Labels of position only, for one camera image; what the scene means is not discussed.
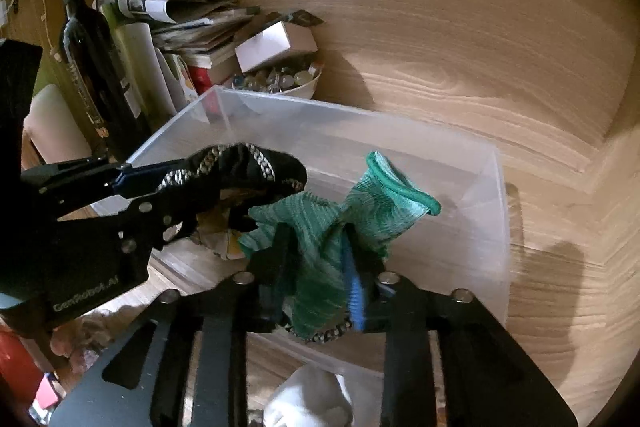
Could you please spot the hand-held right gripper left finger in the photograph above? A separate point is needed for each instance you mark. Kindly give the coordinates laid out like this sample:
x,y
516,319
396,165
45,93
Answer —
x,y
262,268

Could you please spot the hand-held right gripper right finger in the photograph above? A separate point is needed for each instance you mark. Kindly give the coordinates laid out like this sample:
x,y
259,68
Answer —
x,y
354,289

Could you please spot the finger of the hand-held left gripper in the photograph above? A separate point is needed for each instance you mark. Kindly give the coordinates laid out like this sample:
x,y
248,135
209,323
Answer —
x,y
137,179
165,219

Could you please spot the green knitted sock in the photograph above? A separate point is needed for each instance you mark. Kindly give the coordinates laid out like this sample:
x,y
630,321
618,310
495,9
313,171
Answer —
x,y
320,232

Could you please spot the black patterned sock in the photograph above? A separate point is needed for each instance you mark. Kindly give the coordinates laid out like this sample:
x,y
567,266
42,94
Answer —
x,y
240,179

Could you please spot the clear plastic storage box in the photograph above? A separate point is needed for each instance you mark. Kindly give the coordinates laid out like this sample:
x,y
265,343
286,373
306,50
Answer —
x,y
400,147

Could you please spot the person's left hand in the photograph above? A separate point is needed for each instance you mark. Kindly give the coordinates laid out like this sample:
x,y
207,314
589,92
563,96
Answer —
x,y
64,349

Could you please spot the crumpled yellow white paper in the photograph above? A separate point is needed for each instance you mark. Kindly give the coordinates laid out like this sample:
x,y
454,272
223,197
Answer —
x,y
220,234

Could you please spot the red box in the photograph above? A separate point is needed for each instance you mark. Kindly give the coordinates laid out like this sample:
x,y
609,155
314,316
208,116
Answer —
x,y
17,364

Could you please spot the rolled white paper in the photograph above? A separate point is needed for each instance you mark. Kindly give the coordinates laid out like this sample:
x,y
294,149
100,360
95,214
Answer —
x,y
142,62

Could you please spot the white sock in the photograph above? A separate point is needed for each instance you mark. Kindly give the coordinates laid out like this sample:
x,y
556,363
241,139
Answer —
x,y
310,399

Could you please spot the dark wine bottle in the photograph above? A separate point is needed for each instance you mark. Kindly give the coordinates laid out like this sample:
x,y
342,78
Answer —
x,y
90,57

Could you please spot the stack of books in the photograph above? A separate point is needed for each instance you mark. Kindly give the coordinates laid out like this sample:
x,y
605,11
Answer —
x,y
210,67

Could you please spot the stack of newspapers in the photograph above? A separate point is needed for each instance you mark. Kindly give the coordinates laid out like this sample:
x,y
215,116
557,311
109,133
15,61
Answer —
x,y
190,14

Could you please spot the white bowl of trinkets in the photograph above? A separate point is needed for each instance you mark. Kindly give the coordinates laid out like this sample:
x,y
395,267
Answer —
x,y
295,83

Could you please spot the small white cardboard box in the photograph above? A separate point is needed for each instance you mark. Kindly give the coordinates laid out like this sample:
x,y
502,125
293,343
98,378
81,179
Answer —
x,y
275,44

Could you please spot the dark foil packet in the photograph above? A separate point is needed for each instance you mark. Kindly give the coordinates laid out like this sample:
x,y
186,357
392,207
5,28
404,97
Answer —
x,y
302,18

